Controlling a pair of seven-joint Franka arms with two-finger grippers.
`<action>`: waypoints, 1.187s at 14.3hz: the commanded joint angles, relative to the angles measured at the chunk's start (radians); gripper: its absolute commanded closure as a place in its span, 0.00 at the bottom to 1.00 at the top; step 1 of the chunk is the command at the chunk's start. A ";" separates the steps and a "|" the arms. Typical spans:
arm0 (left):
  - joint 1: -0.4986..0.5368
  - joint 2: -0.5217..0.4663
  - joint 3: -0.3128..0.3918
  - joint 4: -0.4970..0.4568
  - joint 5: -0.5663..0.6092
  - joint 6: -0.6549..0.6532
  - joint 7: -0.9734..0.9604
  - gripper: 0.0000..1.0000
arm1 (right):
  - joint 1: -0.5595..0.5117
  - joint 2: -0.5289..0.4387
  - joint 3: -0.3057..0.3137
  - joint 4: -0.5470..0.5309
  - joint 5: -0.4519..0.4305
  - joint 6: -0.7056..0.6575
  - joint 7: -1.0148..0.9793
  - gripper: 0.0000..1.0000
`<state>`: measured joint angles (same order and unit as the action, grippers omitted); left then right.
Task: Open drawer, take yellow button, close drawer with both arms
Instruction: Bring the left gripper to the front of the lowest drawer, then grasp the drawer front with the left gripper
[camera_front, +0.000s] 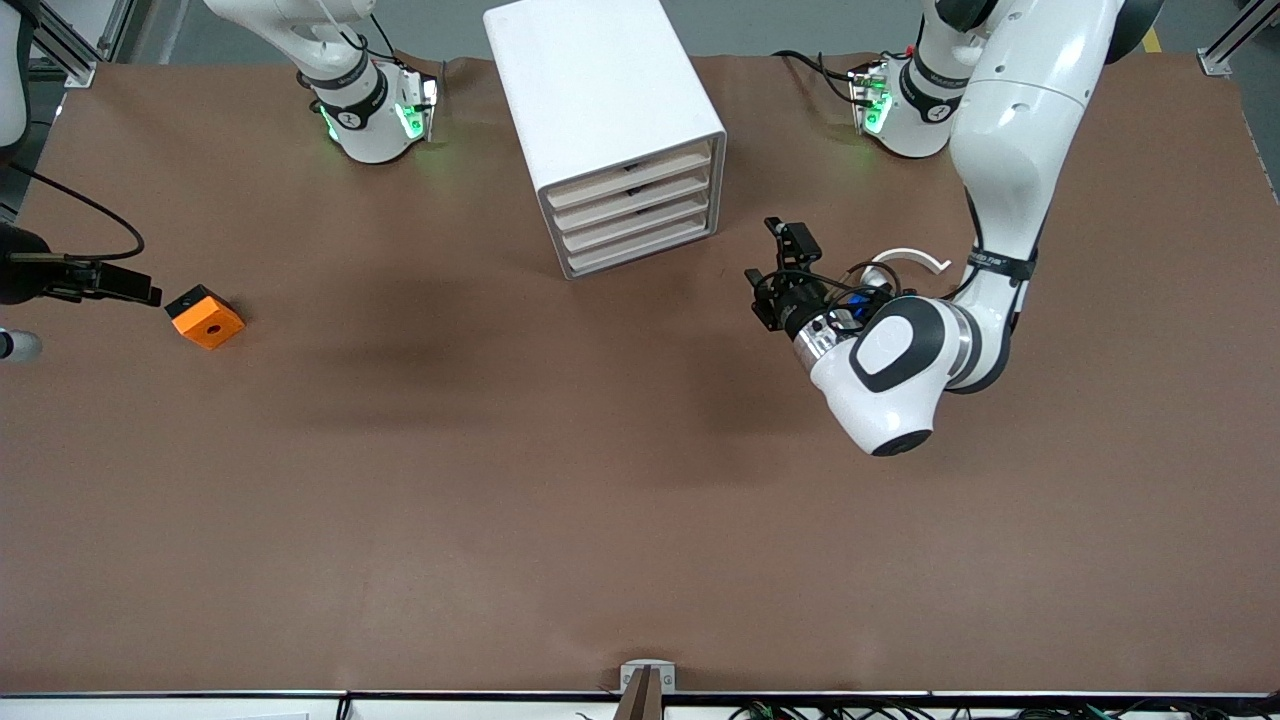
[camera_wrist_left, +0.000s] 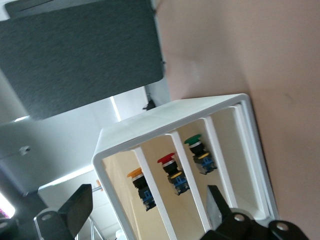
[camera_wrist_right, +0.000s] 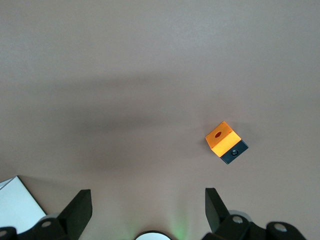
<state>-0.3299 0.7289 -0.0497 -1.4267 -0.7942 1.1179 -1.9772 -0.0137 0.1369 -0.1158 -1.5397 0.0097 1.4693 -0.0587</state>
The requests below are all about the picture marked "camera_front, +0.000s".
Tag grey arm base connector box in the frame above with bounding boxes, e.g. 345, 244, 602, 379
393, 66, 444, 144
847, 60, 894, 137

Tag orange block with hole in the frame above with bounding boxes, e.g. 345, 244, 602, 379
164, 284, 246, 351

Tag white curved plastic clamp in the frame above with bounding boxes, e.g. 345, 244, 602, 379
860, 247, 952, 296

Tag black base cable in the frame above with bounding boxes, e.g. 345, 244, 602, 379
772, 48, 866, 106

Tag aluminium frame profile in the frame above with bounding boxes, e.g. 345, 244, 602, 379
1198, 0, 1280, 78
30, 0, 101, 89

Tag grey table edge bracket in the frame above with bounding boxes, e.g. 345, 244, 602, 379
620, 660, 677, 694

